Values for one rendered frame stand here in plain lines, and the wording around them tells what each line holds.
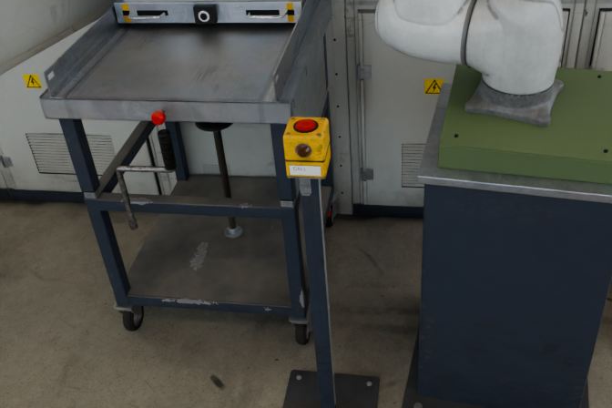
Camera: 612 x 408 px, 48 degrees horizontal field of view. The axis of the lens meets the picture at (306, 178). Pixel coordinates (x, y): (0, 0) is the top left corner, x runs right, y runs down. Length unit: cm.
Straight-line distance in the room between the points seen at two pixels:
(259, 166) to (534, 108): 124
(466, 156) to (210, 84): 63
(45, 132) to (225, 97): 125
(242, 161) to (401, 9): 117
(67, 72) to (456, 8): 96
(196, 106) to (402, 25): 50
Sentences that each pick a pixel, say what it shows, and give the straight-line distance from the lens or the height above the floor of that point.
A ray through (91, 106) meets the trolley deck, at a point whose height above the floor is 83.
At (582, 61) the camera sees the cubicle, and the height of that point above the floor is 63.
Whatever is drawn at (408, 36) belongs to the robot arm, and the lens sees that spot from 153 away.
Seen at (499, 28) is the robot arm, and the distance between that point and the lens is 148.
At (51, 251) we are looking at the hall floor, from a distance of 270.
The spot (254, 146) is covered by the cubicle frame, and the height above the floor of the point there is 29.
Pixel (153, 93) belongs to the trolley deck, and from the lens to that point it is 170.
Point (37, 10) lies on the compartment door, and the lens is 210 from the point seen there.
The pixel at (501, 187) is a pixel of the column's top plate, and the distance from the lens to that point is 147.
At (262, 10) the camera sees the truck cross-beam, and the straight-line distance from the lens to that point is 195.
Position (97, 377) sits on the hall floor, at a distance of 220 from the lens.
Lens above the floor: 159
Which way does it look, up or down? 35 degrees down
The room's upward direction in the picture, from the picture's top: 5 degrees counter-clockwise
